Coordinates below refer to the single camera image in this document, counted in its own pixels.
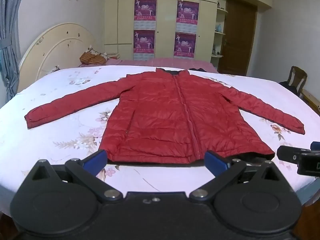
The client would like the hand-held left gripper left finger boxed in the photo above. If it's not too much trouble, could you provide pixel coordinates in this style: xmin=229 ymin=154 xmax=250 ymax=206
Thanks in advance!
xmin=31 ymin=149 xmax=123 ymax=203

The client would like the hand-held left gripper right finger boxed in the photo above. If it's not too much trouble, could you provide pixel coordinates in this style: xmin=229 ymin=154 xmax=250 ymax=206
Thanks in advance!
xmin=189 ymin=150 xmax=281 ymax=203

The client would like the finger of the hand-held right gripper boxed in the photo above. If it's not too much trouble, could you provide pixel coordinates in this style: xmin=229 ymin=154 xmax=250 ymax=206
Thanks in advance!
xmin=276 ymin=145 xmax=304 ymax=167

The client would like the red padded jacket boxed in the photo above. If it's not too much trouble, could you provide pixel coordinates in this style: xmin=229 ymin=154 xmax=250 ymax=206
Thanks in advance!
xmin=24 ymin=68 xmax=306 ymax=165

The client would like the white floral bed sheet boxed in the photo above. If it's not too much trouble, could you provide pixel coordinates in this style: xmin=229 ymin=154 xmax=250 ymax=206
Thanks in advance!
xmin=0 ymin=65 xmax=320 ymax=215

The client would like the wooden chair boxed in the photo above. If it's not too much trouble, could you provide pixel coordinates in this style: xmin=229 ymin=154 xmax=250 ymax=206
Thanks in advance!
xmin=279 ymin=66 xmax=308 ymax=97

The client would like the cream bed headboard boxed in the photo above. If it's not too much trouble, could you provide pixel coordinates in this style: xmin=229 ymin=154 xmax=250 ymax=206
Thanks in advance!
xmin=18 ymin=23 xmax=97 ymax=94

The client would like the brown wooden door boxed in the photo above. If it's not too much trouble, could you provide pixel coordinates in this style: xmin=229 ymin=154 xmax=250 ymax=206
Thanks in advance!
xmin=218 ymin=0 xmax=258 ymax=76

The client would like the cream corner shelf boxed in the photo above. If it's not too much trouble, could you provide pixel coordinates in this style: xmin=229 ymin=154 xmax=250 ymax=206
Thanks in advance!
xmin=210 ymin=0 xmax=229 ymax=72

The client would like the blue grey curtain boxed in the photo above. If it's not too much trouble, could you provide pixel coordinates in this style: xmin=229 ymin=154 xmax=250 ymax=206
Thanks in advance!
xmin=0 ymin=0 xmax=28 ymax=113

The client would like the cream wardrobe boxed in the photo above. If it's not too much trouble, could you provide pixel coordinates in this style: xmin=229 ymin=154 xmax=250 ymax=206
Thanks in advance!
xmin=103 ymin=0 xmax=273 ymax=73

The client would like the purple wall poster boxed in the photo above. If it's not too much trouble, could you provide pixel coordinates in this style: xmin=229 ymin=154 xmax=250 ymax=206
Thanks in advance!
xmin=134 ymin=0 xmax=157 ymax=29
xmin=176 ymin=0 xmax=200 ymax=32
xmin=133 ymin=29 xmax=156 ymax=61
xmin=174 ymin=32 xmax=197 ymax=58

